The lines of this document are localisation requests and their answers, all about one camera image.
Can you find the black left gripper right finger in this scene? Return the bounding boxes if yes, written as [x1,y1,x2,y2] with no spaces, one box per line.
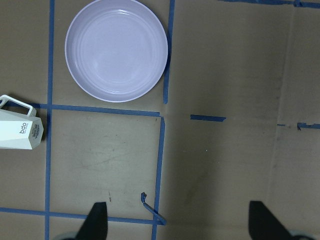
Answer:
[248,200,295,240]

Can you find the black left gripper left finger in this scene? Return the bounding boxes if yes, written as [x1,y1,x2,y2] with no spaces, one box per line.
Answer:
[75,202,108,240]

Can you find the white faceted cup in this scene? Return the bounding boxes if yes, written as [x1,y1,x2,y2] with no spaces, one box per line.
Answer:
[0,94,44,150]

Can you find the lilac round plate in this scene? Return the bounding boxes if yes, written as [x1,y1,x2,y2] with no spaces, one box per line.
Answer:
[64,0,168,103]

